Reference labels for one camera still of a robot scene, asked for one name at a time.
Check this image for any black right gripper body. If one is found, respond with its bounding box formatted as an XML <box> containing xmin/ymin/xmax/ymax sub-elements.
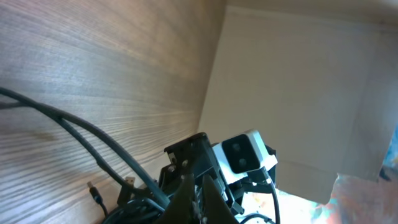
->
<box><xmin>159</xmin><ymin>132</ymin><xmax>244</xmax><ymax>215</ymax></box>

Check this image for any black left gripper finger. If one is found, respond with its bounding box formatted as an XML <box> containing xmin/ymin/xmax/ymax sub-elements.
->
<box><xmin>155</xmin><ymin>174</ymin><xmax>195</xmax><ymax>224</ymax></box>

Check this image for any black cable bundle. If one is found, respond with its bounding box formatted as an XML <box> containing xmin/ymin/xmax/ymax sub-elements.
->
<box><xmin>0</xmin><ymin>86</ymin><xmax>172</xmax><ymax>224</ymax></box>

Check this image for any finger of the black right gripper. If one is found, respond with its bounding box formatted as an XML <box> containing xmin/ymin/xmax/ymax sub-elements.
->
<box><xmin>202</xmin><ymin>175</ymin><xmax>239</xmax><ymax>224</ymax></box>

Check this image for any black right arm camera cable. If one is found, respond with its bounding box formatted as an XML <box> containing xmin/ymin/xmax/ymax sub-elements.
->
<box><xmin>239</xmin><ymin>169</ymin><xmax>280</xmax><ymax>224</ymax></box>

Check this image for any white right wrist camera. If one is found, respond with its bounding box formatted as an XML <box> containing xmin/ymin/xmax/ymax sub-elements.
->
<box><xmin>212</xmin><ymin>129</ymin><xmax>277</xmax><ymax>184</ymax></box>

